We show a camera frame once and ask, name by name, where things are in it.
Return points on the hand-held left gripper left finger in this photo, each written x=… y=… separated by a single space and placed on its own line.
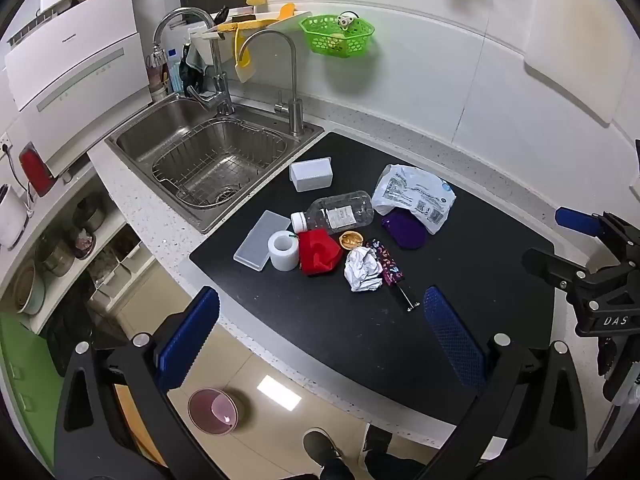
x=192 y=340

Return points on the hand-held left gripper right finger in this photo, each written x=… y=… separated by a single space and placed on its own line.
x=452 y=342

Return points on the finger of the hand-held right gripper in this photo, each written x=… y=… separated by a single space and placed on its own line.
x=545 y=262
x=575 y=220

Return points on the pink trash bin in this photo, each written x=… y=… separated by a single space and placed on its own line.
x=212 y=410

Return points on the dark patterned wrapper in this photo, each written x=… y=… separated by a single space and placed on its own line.
x=389 y=264

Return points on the white paper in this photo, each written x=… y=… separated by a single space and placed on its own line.
x=364 y=270

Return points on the translucent plastic lid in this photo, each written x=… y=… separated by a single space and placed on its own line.
x=257 y=242

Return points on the white tape roll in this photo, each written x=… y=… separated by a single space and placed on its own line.
x=283 y=257

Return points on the white plastic bag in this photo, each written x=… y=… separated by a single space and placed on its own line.
x=415 y=195

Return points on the red cloth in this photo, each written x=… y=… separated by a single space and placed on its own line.
x=320 y=252

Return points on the clear plastic bottle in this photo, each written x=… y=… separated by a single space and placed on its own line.
x=340 y=212

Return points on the white plastic box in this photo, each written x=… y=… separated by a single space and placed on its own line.
x=311 y=176

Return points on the person's right hand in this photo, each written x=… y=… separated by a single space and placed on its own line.
x=609 y=360

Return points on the black counter mat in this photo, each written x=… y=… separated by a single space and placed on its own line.
x=350 y=330

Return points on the white storage box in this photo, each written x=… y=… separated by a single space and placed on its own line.
x=127 y=255

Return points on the black shoe white sole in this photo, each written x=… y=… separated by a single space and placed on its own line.
x=322 y=447
x=377 y=442

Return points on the white open shelf unit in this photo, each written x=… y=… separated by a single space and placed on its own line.
x=115 y=230

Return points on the red patterned bowl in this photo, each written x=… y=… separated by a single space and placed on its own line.
x=84 y=244

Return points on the steel pot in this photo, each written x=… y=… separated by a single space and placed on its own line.
x=55 y=256

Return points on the lidded cooking pot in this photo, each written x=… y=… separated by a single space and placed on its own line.
x=90 y=212

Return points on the person's dark trousers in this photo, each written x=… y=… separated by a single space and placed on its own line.
x=350 y=471

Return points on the pale green basin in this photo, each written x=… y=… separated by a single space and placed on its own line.
x=30 y=292

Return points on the stainless steel sink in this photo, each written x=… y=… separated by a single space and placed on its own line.
x=160 y=130

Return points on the white rice cooker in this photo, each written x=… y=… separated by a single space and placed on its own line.
x=10 y=222

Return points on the small red appliance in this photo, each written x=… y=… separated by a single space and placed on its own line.
x=35 y=167

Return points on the slim gooseneck faucet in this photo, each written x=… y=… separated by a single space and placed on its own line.
x=296 y=110

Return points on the tall chrome faucet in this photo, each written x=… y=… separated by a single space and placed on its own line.
x=220 y=80

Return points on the blue capped bottle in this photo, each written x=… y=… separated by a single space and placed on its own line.
x=175 y=70

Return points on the dark cloth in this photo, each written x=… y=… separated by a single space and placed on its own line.
x=192 y=67

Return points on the yellow white scraper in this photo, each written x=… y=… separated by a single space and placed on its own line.
x=243 y=67

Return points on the green plastic basket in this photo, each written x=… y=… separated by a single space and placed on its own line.
x=350 y=42

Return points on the white dishwasher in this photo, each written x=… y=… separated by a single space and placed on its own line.
x=75 y=75

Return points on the small white toy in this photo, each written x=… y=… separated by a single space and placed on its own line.
x=346 y=21

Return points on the yellow cloth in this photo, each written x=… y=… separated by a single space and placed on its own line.
x=240 y=25

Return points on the white sink shelf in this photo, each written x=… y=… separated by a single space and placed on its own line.
x=280 y=22

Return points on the white wall socket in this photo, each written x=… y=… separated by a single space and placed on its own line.
x=5 y=144

